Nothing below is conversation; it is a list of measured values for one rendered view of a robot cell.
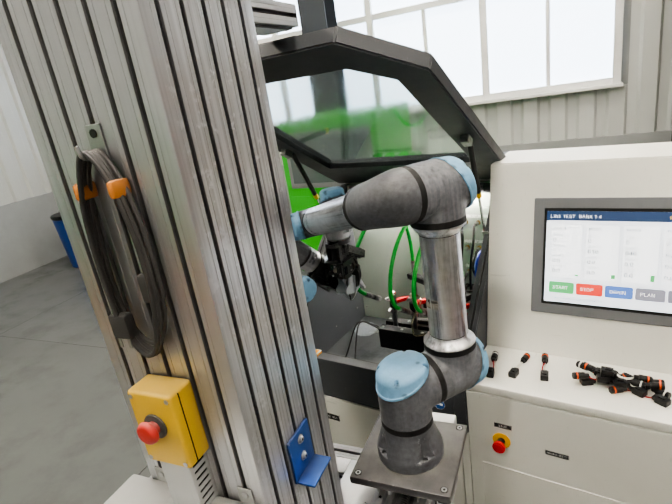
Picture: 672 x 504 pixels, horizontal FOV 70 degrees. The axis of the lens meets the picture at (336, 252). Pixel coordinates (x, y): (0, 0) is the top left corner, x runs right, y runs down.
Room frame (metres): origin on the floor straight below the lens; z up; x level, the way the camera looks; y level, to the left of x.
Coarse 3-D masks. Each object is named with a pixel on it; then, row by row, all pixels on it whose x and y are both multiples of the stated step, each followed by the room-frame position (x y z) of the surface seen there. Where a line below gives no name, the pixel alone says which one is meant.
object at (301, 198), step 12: (288, 168) 4.73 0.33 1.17; (288, 180) 4.74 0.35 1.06; (300, 180) 4.66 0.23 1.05; (312, 180) 4.58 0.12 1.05; (324, 180) 4.51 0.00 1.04; (288, 192) 4.76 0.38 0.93; (300, 192) 4.68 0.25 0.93; (300, 204) 4.69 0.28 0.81; (312, 204) 4.61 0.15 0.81; (312, 240) 4.65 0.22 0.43
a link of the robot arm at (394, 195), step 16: (384, 176) 0.90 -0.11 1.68; (400, 176) 0.89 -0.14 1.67; (352, 192) 0.94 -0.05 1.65; (368, 192) 0.90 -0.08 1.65; (384, 192) 0.88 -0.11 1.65; (400, 192) 0.87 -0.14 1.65; (416, 192) 0.87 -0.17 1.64; (320, 208) 1.10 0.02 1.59; (336, 208) 1.00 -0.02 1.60; (352, 208) 0.92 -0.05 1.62; (368, 208) 0.89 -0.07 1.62; (384, 208) 0.87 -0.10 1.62; (400, 208) 0.87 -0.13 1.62; (416, 208) 0.87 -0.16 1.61; (304, 224) 1.18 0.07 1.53; (320, 224) 1.09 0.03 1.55; (336, 224) 1.02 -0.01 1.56; (352, 224) 0.94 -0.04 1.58; (368, 224) 0.90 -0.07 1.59; (384, 224) 0.89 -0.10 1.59; (400, 224) 0.89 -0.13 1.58
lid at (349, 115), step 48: (288, 48) 1.13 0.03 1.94; (336, 48) 1.07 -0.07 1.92; (384, 48) 1.08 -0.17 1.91; (288, 96) 1.37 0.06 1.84; (336, 96) 1.32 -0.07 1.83; (384, 96) 1.27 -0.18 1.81; (432, 96) 1.19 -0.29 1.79; (288, 144) 1.70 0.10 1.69; (336, 144) 1.67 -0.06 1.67; (384, 144) 1.59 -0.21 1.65; (432, 144) 1.52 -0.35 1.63; (480, 144) 1.41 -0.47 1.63
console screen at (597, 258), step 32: (544, 224) 1.35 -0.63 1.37; (576, 224) 1.30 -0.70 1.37; (608, 224) 1.26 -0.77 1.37; (640, 224) 1.21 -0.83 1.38; (544, 256) 1.33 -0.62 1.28; (576, 256) 1.28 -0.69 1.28; (608, 256) 1.24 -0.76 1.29; (640, 256) 1.19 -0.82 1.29; (544, 288) 1.31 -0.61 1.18; (576, 288) 1.26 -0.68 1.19; (608, 288) 1.22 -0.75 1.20; (640, 288) 1.17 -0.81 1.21; (640, 320) 1.15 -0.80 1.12
